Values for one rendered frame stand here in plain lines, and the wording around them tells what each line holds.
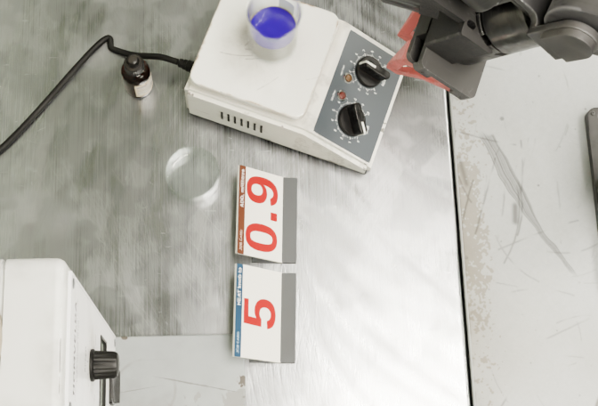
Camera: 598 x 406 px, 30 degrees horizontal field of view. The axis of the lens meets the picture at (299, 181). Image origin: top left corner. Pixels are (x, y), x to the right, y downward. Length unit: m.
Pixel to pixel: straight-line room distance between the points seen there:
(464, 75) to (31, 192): 0.46
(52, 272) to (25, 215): 0.65
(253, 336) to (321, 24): 0.31
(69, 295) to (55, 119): 0.68
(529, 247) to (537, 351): 0.11
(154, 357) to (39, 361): 0.60
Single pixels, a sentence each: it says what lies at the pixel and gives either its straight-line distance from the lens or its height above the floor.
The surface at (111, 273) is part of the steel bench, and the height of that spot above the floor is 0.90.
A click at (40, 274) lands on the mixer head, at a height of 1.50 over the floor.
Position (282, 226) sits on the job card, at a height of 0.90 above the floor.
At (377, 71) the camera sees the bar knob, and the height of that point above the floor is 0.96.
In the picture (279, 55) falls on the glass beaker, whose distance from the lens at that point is 1.08.
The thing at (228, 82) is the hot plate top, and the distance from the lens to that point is 1.09.
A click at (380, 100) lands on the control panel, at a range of 1.15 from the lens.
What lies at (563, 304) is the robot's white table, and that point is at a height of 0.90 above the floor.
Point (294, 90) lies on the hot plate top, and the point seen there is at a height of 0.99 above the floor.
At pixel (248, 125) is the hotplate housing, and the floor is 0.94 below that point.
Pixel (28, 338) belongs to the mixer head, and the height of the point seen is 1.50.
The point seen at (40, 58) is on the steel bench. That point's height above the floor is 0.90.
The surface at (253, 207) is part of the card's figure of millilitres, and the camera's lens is 1.11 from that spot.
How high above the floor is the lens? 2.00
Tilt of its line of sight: 73 degrees down
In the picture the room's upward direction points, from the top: 9 degrees clockwise
